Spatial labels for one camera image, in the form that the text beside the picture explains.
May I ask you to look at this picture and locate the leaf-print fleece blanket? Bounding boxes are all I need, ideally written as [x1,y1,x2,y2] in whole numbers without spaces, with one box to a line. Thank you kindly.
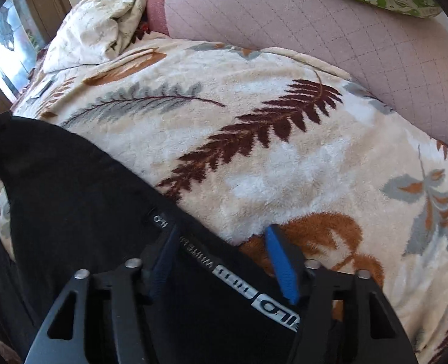
[0,40,448,364]

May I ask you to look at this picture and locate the small flat grey phone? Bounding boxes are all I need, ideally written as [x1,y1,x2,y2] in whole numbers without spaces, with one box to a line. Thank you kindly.
[31,81,56,99]

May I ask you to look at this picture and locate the stained glass window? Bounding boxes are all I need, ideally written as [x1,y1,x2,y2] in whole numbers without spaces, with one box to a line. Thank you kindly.
[0,0,48,101]

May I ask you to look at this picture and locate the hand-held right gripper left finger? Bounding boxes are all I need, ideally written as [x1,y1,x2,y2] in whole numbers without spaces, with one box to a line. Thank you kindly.
[25,224,181,364]

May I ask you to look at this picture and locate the black pants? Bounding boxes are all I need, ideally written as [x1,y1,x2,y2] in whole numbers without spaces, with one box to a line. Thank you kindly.
[0,116,338,364]

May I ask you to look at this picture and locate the white floral quilt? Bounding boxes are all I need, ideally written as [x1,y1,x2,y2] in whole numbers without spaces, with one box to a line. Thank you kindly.
[42,0,168,73]

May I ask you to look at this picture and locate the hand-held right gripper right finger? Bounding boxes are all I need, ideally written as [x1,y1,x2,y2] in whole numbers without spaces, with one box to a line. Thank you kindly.
[265,224,418,364]

